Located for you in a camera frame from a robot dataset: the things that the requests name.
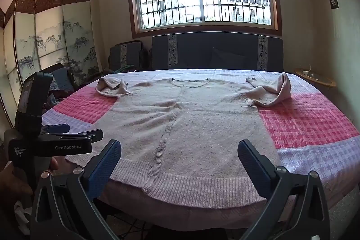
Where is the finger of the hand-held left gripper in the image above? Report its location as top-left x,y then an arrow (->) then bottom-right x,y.
39,123 -> 71,134
65,129 -> 104,144

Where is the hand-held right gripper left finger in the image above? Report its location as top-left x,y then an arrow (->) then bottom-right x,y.
30,139 -> 122,240

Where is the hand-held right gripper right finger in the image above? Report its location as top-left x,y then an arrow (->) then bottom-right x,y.
238,139 -> 331,240

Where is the pale pink knit sweater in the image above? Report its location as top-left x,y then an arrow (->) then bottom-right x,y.
96,72 -> 291,207

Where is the dark clothes pile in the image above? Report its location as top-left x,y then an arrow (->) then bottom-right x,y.
46,63 -> 85,105

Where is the person's left hand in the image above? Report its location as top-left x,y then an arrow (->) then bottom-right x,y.
0,157 -> 60,197

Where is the pink checked blanket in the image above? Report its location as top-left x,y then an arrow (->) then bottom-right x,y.
42,68 -> 360,225

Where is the painted folding screen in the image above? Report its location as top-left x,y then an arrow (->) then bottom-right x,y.
0,0 -> 103,128

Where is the dark patterned cushion chair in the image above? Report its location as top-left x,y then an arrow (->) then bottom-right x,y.
108,40 -> 144,72

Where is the white crumpled cloth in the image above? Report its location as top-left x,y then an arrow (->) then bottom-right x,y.
14,200 -> 34,235

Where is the small white object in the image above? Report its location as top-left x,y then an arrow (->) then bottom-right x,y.
302,65 -> 320,78

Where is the round wooden side table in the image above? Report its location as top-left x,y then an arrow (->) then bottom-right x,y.
294,68 -> 336,88

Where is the dark sofa with patterned trim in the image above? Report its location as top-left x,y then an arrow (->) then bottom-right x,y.
151,33 -> 284,72

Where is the green cord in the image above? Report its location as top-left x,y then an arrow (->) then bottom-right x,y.
112,64 -> 138,73

